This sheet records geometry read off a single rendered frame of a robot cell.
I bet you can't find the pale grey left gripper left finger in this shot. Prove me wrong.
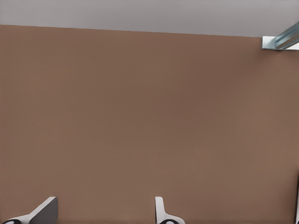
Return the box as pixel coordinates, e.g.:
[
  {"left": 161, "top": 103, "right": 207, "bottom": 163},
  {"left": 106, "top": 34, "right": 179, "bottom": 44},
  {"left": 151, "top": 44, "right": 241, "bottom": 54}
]
[{"left": 0, "top": 196, "right": 58, "bottom": 224}]

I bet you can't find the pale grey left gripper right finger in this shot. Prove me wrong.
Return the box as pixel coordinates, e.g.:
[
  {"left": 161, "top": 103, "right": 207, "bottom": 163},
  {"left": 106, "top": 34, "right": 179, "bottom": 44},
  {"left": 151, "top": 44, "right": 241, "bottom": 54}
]
[{"left": 155, "top": 196, "right": 185, "bottom": 224}]

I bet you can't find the silver frame post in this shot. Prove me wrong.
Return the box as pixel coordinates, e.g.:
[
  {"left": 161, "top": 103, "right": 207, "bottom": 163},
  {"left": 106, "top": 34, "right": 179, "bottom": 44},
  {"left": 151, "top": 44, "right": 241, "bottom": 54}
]
[{"left": 261, "top": 21, "right": 299, "bottom": 51}]

